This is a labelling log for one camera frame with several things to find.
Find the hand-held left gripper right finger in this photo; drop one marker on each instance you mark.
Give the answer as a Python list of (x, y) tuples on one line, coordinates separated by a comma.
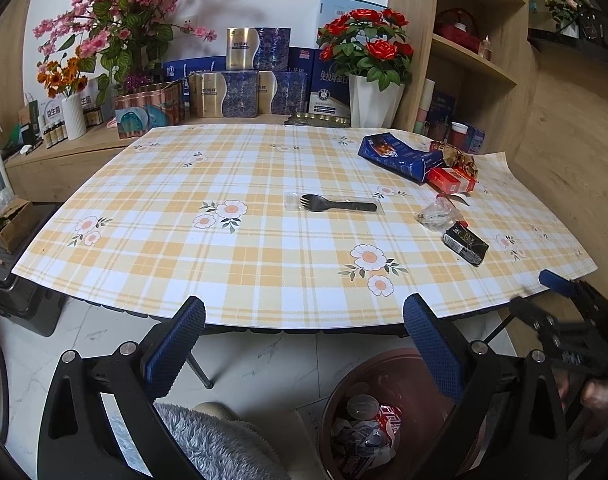
[(434, 347)]

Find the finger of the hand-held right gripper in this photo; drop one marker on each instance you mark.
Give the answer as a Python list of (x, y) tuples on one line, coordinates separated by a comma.
[(531, 311), (556, 279)]

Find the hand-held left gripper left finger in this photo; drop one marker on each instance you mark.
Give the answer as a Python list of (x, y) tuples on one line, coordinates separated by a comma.
[(176, 345)]

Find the brown round waste bin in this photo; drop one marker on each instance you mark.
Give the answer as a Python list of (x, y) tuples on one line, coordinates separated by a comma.
[(424, 385)]

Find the red foil packet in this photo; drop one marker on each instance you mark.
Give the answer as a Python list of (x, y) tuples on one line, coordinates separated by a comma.
[(390, 417)]

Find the black foil packet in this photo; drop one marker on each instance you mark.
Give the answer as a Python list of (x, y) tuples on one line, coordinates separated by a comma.
[(464, 241)]

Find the red cigarette pack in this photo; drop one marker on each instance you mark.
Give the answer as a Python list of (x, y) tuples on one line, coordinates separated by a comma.
[(446, 180)]

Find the brown printed snack wrapper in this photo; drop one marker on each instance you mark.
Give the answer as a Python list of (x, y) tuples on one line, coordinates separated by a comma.
[(459, 159)]

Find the black plastic fork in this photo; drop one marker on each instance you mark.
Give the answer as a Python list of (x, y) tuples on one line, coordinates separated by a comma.
[(334, 205)]

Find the blue snack bag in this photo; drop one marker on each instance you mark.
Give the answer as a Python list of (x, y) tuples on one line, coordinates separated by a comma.
[(394, 157)]

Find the person's right hand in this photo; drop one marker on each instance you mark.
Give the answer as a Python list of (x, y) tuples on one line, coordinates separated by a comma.
[(601, 394)]

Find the beige slipper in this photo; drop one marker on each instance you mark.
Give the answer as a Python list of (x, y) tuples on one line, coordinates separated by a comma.
[(216, 410)]

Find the person's grey fleece leg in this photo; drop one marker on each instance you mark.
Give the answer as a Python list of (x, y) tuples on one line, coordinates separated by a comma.
[(219, 445)]

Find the purple box on shelf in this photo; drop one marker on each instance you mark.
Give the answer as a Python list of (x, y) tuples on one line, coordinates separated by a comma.
[(477, 140)]

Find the black hard case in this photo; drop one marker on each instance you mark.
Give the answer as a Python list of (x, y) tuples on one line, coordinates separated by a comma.
[(19, 285)]

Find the red paper cup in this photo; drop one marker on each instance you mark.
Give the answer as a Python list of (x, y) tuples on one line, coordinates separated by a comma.
[(458, 136)]

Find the open cardboard box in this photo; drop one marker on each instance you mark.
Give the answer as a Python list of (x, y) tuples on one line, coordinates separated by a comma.
[(11, 222)]

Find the dark blue box with figure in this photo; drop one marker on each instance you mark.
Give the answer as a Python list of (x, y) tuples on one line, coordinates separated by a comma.
[(443, 107)]

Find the stack of pastel paper cups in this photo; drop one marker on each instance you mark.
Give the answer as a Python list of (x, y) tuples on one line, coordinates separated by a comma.
[(425, 105)]

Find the dark counter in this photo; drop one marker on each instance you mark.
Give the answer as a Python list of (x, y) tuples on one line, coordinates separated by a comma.
[(574, 47)]

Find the pink blossoms in patterned planter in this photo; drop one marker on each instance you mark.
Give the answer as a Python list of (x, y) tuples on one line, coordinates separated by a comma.
[(144, 110)]

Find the small pink bottle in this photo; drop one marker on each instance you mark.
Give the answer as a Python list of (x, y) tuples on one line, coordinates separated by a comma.
[(485, 50)]

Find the row of small brown bottles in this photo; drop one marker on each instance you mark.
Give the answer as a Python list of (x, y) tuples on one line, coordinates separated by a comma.
[(54, 134)]

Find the orange flowers in ribbed vase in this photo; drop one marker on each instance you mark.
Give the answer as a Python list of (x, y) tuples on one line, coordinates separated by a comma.
[(74, 115)]

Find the red roses in white vase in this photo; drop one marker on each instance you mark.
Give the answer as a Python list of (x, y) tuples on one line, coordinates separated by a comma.
[(374, 100)]

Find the gold and blue gift box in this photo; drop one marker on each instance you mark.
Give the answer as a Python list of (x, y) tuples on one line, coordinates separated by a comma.
[(284, 92), (259, 49), (224, 94)]

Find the tray of small bottles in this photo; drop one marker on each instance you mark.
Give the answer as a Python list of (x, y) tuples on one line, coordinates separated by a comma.
[(316, 119)]

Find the dark green paper bag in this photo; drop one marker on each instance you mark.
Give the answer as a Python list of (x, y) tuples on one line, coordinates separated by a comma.
[(31, 117)]

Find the pink roses in pot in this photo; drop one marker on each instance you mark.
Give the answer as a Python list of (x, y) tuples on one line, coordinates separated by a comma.
[(566, 7)]

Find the large blue carton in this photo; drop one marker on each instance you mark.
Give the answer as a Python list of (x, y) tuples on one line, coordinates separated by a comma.
[(176, 72)]

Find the blue and white carton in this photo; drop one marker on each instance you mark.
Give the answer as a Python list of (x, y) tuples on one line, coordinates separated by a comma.
[(329, 95)]

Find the pale blue flat box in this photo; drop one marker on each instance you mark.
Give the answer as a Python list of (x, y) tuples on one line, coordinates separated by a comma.
[(341, 5)]

